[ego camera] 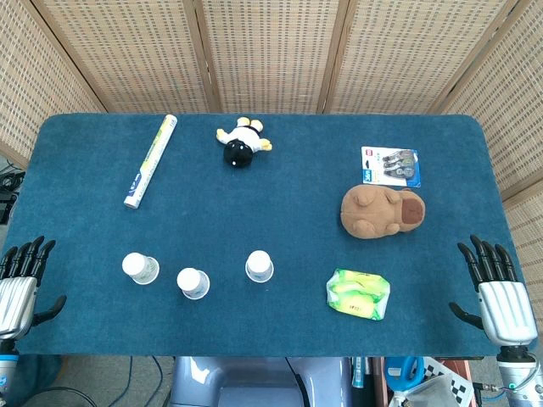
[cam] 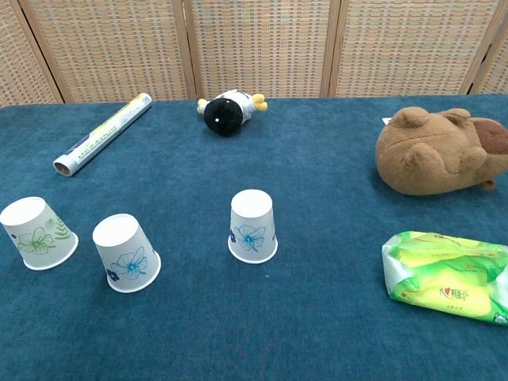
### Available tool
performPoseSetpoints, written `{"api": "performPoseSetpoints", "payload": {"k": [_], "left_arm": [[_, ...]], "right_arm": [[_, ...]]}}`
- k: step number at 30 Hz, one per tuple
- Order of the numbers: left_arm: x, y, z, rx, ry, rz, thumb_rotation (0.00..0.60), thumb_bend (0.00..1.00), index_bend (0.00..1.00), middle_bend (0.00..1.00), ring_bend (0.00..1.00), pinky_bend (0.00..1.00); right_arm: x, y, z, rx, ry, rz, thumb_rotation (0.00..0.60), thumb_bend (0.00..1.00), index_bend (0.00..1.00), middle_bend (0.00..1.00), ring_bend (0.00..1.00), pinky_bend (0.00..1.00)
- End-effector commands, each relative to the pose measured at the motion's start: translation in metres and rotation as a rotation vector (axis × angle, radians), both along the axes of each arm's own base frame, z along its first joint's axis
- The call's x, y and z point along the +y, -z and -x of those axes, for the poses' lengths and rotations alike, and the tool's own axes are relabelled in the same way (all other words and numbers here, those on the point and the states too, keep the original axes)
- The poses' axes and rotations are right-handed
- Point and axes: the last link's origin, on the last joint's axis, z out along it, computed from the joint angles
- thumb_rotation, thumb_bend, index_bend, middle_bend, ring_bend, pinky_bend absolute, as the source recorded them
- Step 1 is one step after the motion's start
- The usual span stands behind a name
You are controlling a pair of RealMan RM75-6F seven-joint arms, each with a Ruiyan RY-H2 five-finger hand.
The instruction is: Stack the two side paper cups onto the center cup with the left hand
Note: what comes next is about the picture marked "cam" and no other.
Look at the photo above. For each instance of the white paper cup blue flower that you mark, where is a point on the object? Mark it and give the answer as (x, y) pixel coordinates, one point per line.
(123, 254)
(252, 230)

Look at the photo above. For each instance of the black-headed white plush toy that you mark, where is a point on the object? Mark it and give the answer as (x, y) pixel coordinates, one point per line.
(222, 117)

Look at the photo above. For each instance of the blue table cloth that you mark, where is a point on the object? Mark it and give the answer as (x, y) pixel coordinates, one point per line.
(238, 317)

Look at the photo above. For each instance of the woven folding screen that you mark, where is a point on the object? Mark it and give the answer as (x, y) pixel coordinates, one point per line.
(254, 39)

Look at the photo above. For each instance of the cling film roll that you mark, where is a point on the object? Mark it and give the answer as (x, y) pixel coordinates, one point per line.
(103, 135)

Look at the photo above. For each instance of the brown capybara plush toy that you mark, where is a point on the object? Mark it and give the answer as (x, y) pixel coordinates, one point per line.
(428, 158)

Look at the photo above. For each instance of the green snack packet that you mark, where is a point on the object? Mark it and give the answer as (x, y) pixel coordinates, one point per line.
(444, 278)

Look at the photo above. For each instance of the white paper cup green flower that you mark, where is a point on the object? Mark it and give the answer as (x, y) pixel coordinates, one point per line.
(35, 238)

